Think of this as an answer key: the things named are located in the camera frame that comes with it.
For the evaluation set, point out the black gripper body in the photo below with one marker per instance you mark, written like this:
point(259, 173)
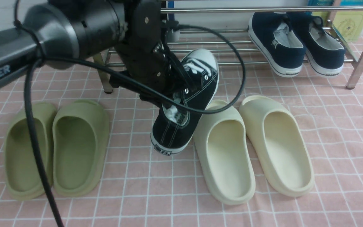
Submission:
point(144, 52)

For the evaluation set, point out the black canvas sneaker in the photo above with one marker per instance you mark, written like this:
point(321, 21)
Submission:
point(174, 128)

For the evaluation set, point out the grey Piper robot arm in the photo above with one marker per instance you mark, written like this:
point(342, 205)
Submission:
point(80, 29)

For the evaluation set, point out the stainless steel shoe rack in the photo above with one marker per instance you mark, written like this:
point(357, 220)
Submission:
point(357, 63)

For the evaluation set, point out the right olive green slipper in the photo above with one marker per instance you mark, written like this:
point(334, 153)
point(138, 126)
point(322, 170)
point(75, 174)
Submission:
point(81, 131)

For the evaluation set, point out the olive green slipper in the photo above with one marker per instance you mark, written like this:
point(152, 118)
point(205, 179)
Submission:
point(22, 177)
point(81, 131)

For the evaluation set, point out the left cream foam slipper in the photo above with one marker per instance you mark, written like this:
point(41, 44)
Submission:
point(220, 142)

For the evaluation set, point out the cream foam slipper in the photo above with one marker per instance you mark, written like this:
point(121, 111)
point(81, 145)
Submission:
point(279, 145)
point(220, 142)

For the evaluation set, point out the left navy canvas shoe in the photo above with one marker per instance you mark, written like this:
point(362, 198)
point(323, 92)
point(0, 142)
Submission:
point(275, 38)

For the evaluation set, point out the navy canvas shoe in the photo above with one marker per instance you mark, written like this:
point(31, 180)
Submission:
point(275, 38)
point(324, 53)

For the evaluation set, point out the right cream foam slipper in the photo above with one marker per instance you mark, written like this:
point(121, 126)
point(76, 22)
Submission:
point(279, 145)

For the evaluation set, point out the left olive green slipper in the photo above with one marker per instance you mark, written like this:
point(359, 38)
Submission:
point(22, 177)

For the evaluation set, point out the right navy canvas shoe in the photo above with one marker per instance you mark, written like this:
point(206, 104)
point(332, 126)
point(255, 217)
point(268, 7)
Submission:
point(324, 53)

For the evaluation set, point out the yellow teal book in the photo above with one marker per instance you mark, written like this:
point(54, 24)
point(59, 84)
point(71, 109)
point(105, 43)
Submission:
point(348, 23)

